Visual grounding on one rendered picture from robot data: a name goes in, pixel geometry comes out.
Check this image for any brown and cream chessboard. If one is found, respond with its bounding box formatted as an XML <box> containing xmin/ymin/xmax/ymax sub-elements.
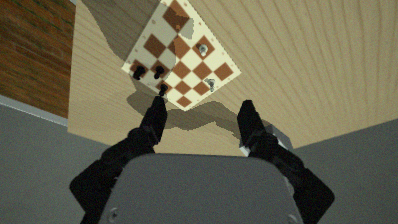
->
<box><xmin>121</xmin><ymin>0</ymin><xmax>241</xmax><ymax>111</ymax></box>

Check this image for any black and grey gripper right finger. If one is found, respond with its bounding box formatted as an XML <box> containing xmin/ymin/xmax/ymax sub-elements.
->
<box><xmin>237</xmin><ymin>100</ymin><xmax>335</xmax><ymax>224</ymax></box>

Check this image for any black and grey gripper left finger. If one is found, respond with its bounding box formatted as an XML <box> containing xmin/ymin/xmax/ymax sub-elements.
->
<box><xmin>69</xmin><ymin>96</ymin><xmax>167</xmax><ymax>224</ymax></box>

